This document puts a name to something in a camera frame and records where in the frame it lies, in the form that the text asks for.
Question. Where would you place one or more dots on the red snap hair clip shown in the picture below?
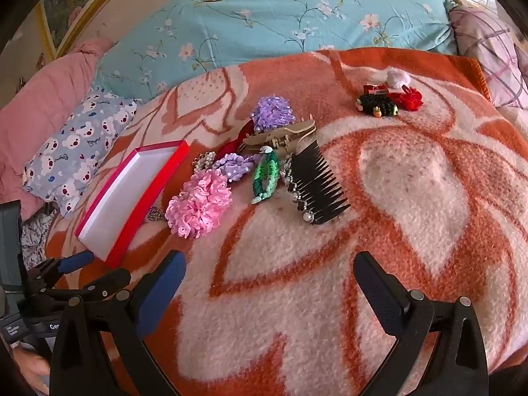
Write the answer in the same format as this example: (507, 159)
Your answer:
(375, 89)

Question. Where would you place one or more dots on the red velvet bow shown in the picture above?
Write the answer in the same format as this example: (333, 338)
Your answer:
(231, 146)

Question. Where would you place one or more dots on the grey floral cloth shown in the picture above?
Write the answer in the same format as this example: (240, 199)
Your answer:
(35, 235)

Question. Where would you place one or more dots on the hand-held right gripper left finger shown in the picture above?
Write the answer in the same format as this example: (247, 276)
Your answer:
(161, 293)

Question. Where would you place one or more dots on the purple ruffled scrunchie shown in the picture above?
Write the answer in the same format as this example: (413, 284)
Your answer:
(273, 113)

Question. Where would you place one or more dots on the white pompom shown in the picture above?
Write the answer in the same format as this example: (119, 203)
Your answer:
(398, 77)

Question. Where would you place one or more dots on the pink plaid pillow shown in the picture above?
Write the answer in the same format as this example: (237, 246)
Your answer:
(491, 45)

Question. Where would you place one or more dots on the orange and white blanket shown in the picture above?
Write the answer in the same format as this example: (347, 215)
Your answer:
(288, 276)

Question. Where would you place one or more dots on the dark metal hair clip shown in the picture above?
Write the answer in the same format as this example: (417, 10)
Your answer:
(156, 214)

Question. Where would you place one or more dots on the person's left hand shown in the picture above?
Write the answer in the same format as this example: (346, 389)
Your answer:
(31, 369)

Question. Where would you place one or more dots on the pink ruffled scrunchie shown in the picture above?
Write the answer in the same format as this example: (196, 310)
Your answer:
(200, 206)

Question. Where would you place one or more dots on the pink quilt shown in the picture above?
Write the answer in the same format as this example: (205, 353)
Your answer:
(37, 103)

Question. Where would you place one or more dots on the purple polka dot scrunchie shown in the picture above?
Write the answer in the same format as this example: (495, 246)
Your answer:
(233, 167)

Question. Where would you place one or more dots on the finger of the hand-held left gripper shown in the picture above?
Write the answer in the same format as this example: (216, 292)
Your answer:
(107, 280)
(76, 260)

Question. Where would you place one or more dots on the black rhinestone hair comb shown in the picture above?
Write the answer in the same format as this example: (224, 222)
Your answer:
(319, 185)

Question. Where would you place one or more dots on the beige claw hair clip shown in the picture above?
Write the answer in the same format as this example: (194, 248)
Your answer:
(288, 132)

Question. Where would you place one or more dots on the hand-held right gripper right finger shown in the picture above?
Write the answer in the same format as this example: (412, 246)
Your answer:
(381, 297)

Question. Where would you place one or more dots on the blue floral quilt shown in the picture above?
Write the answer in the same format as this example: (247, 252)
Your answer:
(268, 20)

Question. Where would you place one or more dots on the gold framed painting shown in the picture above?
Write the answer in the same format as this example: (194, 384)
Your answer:
(70, 4)

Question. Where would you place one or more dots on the bear print pillow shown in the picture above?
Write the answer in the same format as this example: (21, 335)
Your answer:
(78, 148)

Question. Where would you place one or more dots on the white pearl scrunchie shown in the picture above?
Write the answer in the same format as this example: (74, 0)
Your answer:
(204, 161)

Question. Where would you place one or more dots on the red cardboard box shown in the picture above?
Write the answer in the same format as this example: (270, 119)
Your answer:
(123, 198)

